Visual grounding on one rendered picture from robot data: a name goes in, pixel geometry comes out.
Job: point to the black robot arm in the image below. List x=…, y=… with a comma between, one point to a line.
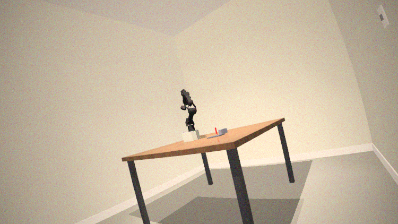
x=191, y=111

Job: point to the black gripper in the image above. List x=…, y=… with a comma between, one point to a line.
x=184, y=107

